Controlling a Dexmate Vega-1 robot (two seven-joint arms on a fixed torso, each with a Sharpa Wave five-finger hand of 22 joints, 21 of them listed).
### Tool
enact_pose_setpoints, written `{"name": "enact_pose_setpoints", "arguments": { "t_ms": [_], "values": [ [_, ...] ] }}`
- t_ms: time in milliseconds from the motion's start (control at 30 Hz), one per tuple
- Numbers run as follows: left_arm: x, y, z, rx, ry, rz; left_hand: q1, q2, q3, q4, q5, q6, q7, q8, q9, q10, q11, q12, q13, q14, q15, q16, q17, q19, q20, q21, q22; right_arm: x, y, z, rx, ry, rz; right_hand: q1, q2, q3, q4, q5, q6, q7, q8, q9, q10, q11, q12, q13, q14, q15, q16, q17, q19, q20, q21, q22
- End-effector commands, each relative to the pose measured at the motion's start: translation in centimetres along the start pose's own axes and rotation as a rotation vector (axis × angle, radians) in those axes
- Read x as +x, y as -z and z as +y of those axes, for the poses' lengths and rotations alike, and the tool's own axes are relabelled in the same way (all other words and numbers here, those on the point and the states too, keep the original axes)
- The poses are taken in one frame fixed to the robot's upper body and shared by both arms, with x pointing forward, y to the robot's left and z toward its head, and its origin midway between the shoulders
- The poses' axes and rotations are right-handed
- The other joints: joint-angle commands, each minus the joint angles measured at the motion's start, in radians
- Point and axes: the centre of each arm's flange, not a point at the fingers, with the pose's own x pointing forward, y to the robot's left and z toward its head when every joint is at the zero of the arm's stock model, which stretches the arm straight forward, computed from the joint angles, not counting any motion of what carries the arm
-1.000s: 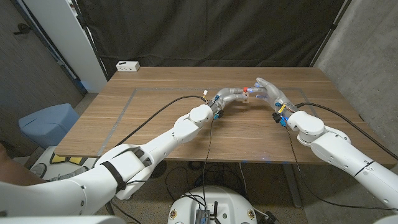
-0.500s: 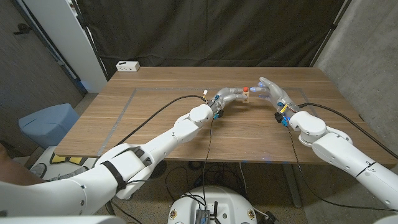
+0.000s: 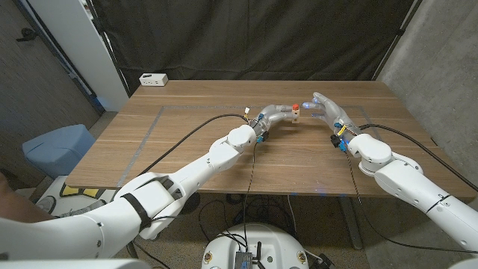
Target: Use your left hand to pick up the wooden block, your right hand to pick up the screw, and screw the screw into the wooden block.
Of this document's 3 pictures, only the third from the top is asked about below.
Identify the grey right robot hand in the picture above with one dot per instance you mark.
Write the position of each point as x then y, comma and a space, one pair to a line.
334, 114

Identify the yellow and black floor object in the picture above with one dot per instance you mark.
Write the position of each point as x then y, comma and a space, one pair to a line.
74, 191

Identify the black backdrop stand pole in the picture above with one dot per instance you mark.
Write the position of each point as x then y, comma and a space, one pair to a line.
399, 33
112, 56

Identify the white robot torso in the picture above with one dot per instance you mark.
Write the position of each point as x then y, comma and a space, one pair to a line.
269, 243

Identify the white cabinet panel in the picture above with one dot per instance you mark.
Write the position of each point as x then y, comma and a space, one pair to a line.
74, 37

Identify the person's bare limb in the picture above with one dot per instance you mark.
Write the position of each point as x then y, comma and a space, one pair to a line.
15, 209

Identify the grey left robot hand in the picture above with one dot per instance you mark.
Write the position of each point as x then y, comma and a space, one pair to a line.
270, 114

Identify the blue padded stool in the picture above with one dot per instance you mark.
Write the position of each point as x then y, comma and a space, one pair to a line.
56, 149

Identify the white power strip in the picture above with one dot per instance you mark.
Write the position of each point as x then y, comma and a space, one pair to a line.
153, 79

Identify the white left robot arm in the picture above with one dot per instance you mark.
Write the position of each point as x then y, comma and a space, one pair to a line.
194, 179

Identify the grey module on torso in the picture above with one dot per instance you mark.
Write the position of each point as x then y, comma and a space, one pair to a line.
243, 261

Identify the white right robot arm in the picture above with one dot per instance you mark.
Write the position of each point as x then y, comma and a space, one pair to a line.
411, 183

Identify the grey table leg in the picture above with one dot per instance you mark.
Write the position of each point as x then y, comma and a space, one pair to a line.
351, 224

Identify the wooden block with holes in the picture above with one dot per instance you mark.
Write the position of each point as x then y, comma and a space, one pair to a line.
295, 116

